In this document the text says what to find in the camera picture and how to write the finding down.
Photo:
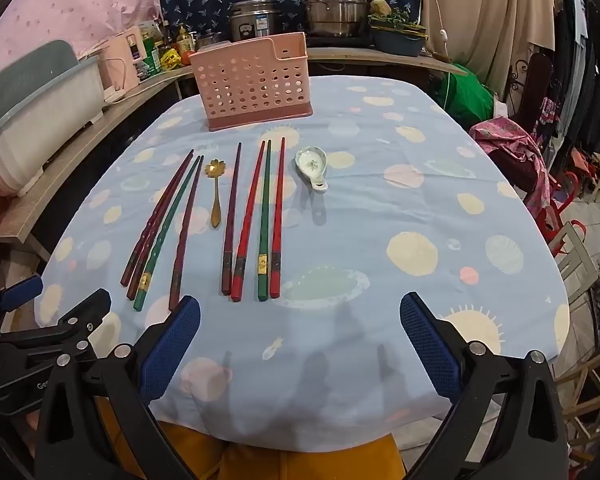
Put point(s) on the red chopstick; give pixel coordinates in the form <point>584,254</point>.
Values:
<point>250,215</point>
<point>279,210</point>

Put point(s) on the row of hanging clothes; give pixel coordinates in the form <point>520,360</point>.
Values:
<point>585,70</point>

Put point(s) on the pink printed cloth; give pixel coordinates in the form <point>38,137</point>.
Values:
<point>70,5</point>

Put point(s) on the wooden counter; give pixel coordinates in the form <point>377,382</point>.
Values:
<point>55,175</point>

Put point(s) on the red stool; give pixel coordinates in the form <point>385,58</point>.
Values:
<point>562,210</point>

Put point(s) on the pink floral cloth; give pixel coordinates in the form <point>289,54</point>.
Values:
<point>505,135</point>

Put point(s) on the dark wooden chair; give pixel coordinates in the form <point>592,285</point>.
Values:
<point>537,80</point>

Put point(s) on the pink appliance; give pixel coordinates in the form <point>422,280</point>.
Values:
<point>125,55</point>

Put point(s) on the pink perforated utensil basket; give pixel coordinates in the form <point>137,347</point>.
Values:
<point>250,85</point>

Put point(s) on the steel steamer pot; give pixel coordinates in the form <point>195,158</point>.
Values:
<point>332,5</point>

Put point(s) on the yellow packet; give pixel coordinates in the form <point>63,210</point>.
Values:
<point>169,59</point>

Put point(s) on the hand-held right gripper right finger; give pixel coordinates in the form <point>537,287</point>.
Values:
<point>430,347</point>

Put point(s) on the green bag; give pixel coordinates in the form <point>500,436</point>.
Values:
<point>467,92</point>

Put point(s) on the maroon chopstick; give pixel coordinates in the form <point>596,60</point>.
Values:
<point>156,240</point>
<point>165,205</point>
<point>232,210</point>
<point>186,235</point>

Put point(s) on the wooden stool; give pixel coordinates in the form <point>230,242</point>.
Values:
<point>577,255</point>
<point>590,395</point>

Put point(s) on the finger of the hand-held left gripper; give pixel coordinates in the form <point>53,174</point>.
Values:
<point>22,292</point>
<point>87,310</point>

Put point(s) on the red tomato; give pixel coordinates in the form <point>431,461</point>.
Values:
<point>185,56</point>

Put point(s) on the white carton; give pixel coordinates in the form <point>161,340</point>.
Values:
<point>148,28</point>

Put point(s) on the green chopstick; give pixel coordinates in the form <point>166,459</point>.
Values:
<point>172,222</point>
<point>265,210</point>

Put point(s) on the steel rice cooker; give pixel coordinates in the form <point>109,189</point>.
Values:
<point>257,20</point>

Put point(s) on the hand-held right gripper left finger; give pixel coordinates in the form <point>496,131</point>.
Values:
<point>172,347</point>

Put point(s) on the blue planter with plants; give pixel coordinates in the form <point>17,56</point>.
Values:
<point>395,42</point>

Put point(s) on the white power strip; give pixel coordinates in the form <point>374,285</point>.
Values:
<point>115,93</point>

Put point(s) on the small lidded steel pot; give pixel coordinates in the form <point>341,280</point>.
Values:
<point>209,40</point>

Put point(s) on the white dish rack grey lid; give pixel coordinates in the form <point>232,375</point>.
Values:
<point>40,125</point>

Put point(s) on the yellow oil bottle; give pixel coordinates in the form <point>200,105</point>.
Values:
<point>182,36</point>

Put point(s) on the blue leaf-print cloth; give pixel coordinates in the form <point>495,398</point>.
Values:
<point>205,0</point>

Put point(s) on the green bottle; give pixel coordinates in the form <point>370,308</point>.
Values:
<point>152,57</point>

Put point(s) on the yellow-brown ornament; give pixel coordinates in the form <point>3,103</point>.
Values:
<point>380,7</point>

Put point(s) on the beige curtain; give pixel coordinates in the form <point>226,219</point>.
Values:
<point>490,10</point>

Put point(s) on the person's orange trousers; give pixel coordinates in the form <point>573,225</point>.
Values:
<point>260,460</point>

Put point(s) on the white ceramic soup spoon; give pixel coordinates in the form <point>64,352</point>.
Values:
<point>310,162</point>

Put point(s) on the gold flower spoon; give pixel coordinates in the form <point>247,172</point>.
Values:
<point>215,207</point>

